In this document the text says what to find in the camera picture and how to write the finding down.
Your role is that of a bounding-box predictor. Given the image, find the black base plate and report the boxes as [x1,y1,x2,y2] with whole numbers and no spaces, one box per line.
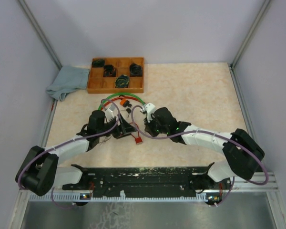
[62,167,231,198]

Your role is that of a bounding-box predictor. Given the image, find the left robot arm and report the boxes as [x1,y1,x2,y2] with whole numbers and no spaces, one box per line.
[15,110,136,196]

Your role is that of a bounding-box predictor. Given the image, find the aluminium frame post right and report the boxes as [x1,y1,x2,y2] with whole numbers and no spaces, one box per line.
[230,0,272,70]

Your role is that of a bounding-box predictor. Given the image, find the green cable lock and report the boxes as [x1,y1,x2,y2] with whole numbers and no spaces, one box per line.
[106,93,145,104]

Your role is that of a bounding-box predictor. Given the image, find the red cable lock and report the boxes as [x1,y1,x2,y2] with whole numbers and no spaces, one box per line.
[98,95,126,110]

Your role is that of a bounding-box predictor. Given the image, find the wooden compartment tray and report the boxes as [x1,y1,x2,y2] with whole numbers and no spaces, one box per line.
[86,57,145,94]

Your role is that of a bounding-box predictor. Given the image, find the black rolled item far left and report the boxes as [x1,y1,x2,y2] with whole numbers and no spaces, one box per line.
[92,59,105,68]

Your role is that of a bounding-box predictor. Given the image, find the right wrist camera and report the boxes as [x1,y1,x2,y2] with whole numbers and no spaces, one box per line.
[141,103,156,122]

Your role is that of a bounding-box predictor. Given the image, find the grey blue cloth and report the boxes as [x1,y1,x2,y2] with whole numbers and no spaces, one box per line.
[46,65,90,102]

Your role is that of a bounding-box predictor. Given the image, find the red cable padlock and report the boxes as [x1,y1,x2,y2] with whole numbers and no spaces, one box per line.
[131,132,143,145]

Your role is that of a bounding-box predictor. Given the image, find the black rolled item right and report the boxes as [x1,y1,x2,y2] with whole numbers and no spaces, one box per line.
[129,63,143,77]

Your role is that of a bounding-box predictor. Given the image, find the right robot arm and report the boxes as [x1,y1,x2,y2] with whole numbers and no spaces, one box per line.
[142,103,265,189]

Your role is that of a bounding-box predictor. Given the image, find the aluminium frame post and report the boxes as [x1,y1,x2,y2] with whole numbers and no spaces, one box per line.
[16,0,62,70]
[230,0,272,70]

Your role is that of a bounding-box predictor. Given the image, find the black yellow rolled item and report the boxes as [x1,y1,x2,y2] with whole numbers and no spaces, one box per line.
[115,74,130,88]

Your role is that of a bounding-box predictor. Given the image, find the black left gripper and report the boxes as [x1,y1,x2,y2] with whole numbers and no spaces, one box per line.
[98,113,137,139]

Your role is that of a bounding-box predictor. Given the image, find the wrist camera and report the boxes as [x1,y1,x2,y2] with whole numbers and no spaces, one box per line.
[141,103,156,122]
[105,104,116,122]

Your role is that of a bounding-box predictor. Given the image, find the grey slotted cable duct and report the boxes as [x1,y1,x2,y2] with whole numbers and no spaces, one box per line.
[28,190,232,203]

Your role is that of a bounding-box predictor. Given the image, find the aluminium frame post left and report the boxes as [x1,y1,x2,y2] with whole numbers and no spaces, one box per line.
[16,0,62,70]

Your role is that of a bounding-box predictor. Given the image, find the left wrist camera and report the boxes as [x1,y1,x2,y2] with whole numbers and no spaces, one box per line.
[105,104,116,122]

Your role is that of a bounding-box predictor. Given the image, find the orange black padlock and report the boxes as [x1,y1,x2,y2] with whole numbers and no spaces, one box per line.
[120,99,132,108]

